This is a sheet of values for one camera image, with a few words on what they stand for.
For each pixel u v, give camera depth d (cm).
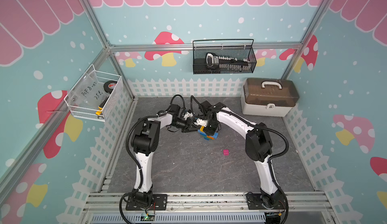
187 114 94
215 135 90
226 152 90
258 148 55
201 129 89
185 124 89
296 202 76
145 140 58
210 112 68
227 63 88
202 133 89
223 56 92
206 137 94
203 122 84
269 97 112
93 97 69
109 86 80
